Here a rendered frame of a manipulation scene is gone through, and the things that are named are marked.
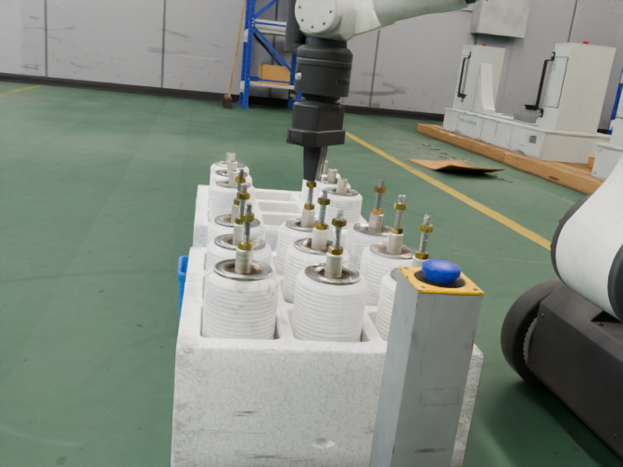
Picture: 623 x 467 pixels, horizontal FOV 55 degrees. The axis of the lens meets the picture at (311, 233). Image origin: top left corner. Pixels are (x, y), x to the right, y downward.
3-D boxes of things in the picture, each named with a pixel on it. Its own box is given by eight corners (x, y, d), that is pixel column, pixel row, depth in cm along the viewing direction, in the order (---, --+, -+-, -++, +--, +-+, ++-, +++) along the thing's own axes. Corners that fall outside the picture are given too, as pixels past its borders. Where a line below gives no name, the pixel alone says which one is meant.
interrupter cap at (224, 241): (229, 234, 93) (230, 230, 93) (273, 244, 91) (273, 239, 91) (204, 246, 87) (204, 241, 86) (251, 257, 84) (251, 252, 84)
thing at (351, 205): (348, 263, 143) (357, 189, 138) (357, 277, 134) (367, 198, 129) (308, 261, 141) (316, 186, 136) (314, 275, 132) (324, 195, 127)
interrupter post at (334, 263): (344, 279, 79) (348, 256, 78) (328, 281, 78) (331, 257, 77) (336, 273, 81) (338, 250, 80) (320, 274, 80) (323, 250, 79)
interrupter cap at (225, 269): (218, 260, 81) (219, 256, 81) (274, 266, 81) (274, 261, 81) (209, 280, 74) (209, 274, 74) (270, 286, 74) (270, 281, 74)
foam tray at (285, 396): (386, 343, 119) (399, 257, 114) (461, 473, 82) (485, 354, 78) (185, 337, 113) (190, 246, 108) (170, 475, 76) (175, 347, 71)
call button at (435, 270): (450, 277, 65) (452, 258, 65) (464, 291, 61) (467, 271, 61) (414, 275, 64) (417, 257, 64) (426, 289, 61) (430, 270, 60)
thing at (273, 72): (286, 85, 668) (287, 66, 662) (289, 86, 644) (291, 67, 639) (258, 82, 661) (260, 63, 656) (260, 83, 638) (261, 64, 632)
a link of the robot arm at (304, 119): (318, 149, 91) (326, 68, 87) (267, 140, 96) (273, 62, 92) (359, 145, 101) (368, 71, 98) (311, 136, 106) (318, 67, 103)
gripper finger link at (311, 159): (302, 178, 100) (306, 141, 99) (318, 182, 99) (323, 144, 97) (297, 179, 99) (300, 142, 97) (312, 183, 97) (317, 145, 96)
